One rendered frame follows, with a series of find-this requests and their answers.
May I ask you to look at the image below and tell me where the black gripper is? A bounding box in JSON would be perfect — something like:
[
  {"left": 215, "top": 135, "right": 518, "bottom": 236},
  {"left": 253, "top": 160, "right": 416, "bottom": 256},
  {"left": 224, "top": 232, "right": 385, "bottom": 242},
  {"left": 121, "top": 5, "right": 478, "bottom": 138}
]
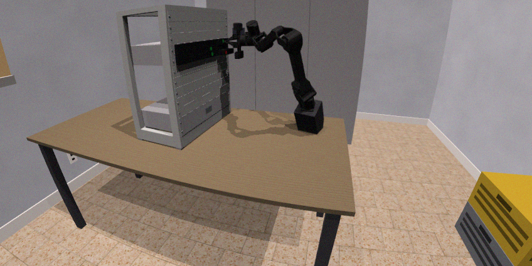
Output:
[{"left": 224, "top": 23, "right": 250, "bottom": 59}]

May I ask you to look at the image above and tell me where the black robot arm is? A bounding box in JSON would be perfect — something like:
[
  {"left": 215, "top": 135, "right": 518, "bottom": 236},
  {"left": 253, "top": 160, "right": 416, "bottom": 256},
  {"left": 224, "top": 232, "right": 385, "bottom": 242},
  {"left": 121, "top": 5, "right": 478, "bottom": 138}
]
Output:
[{"left": 245, "top": 20, "right": 317, "bottom": 112}]

